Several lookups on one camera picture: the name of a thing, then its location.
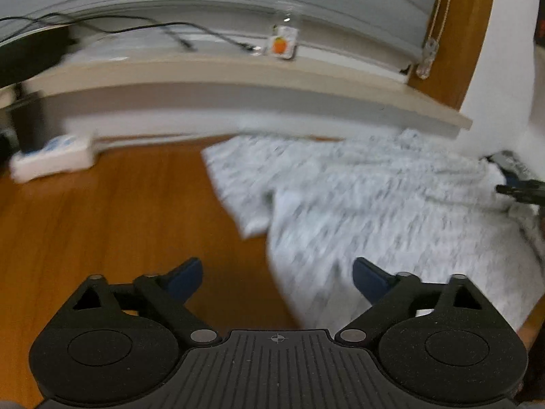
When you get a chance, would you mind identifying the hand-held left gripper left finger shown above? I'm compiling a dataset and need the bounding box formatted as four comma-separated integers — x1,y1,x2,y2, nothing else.
72,257,222,347

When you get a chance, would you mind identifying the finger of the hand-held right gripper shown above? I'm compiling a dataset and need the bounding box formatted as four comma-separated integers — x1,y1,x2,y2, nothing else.
495,179,545,197
513,194,545,209

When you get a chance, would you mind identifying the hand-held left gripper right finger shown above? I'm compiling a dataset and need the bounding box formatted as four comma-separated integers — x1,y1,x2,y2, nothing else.
334,257,486,346

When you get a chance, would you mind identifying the white patterned garment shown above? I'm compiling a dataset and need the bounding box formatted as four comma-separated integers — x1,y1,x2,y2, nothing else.
201,128,545,333

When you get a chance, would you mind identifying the grey printed folded shirt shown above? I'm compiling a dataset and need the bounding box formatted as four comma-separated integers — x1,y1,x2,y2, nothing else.
485,150,533,180

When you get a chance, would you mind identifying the white power strip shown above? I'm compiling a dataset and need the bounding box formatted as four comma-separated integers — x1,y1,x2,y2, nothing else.
9,134,96,185

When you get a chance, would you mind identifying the beige window sill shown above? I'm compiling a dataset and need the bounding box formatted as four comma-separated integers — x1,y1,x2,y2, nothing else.
26,57,473,141

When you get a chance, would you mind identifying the black power adapter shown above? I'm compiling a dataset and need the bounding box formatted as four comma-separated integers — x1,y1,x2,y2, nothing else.
9,90,47,156

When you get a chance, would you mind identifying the small bottle with orange label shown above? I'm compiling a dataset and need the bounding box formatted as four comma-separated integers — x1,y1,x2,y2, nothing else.
268,6,301,61

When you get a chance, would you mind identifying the black box device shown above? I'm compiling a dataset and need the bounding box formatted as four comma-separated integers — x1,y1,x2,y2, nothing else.
0,26,75,90

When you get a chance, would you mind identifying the wooden window frame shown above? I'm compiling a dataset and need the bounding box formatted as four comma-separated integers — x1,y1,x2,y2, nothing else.
409,0,499,111

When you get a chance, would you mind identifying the beige blind cord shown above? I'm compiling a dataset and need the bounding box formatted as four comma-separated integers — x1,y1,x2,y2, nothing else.
428,0,453,45

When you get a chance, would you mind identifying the thin black cable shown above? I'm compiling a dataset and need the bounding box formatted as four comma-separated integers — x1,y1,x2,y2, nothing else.
0,13,262,54

